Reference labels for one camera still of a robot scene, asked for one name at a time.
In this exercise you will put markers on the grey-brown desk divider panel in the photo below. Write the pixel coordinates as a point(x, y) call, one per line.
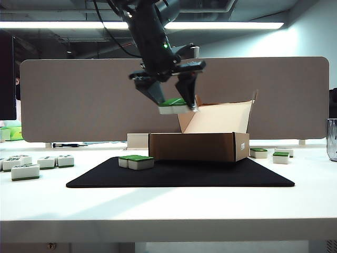
point(79, 100)

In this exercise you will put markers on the mahjong tile bird mark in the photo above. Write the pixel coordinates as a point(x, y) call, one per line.
point(25, 172)

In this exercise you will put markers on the white divider foot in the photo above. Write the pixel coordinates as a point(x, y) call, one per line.
point(302, 142)

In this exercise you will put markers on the ceiling light strip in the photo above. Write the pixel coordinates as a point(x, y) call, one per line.
point(52, 25)

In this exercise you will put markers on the black object behind divider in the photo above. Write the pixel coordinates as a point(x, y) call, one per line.
point(333, 102)

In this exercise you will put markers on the mahjong tile three bamboo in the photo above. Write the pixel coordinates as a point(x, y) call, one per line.
point(65, 161)

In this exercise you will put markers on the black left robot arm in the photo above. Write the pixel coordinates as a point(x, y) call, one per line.
point(147, 26)

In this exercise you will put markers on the black desk mat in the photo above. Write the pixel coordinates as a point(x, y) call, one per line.
point(184, 176)

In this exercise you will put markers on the mahjong tile six bamboo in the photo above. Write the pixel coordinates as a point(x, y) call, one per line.
point(11, 164)

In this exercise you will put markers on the black pen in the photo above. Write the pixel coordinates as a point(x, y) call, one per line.
point(65, 145)

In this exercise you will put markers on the green white packet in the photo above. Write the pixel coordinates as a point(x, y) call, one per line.
point(13, 134)

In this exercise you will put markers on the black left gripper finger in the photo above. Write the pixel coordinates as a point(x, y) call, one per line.
point(188, 89)
point(152, 91)

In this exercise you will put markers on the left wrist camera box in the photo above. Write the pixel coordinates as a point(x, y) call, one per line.
point(194, 52)

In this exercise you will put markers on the clear glass cup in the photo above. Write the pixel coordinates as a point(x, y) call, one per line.
point(332, 142)

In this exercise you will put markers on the mahjong tile zigzag bamboo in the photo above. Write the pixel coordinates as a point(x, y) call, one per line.
point(25, 158)

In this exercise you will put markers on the black computer monitor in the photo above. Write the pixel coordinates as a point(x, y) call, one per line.
point(6, 79)

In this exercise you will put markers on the brown paper box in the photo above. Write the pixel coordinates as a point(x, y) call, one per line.
point(192, 147)

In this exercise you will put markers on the round metal table bolt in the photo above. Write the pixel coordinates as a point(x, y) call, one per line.
point(50, 245)

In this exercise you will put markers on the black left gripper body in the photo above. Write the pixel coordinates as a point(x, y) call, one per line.
point(163, 69)

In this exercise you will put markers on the mahjong tile two bamboo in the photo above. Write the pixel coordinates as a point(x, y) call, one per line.
point(47, 163)

